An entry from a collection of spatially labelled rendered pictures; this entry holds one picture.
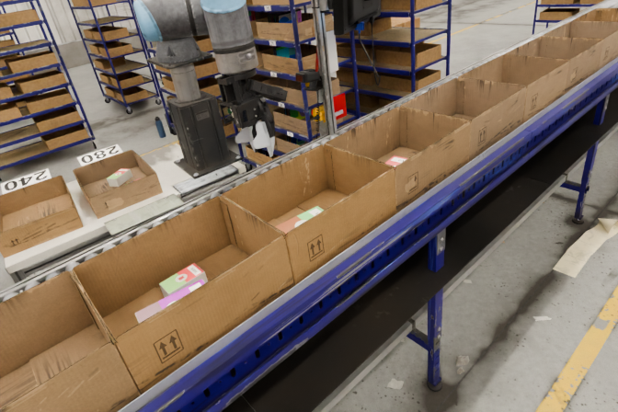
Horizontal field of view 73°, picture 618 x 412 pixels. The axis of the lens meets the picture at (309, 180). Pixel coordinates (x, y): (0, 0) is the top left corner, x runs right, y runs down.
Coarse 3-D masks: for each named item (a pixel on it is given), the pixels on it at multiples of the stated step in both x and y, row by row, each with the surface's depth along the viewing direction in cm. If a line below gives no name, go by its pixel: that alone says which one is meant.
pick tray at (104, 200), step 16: (112, 160) 205; (128, 160) 209; (80, 176) 198; (96, 176) 203; (144, 176) 201; (96, 192) 192; (112, 192) 172; (128, 192) 176; (144, 192) 180; (160, 192) 185; (96, 208) 170; (112, 208) 174
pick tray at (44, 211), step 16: (16, 192) 184; (32, 192) 188; (48, 192) 191; (64, 192) 195; (0, 208) 183; (16, 208) 186; (32, 208) 186; (48, 208) 184; (64, 208) 183; (0, 224) 173; (16, 224) 175; (32, 224) 157; (48, 224) 161; (64, 224) 164; (80, 224) 167; (0, 240) 153; (16, 240) 156; (32, 240) 159; (48, 240) 163
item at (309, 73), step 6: (300, 72) 203; (306, 72) 201; (312, 72) 203; (318, 72) 205; (300, 78) 201; (306, 78) 201; (312, 78) 203; (318, 78) 206; (306, 84) 206; (312, 84) 206
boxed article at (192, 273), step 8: (192, 264) 109; (184, 272) 106; (192, 272) 106; (200, 272) 105; (168, 280) 104; (176, 280) 104; (184, 280) 103; (192, 280) 104; (168, 288) 102; (176, 288) 101
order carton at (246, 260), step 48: (144, 240) 104; (192, 240) 113; (240, 240) 116; (96, 288) 99; (144, 288) 107; (240, 288) 90; (288, 288) 101; (144, 336) 78; (192, 336) 85; (144, 384) 81
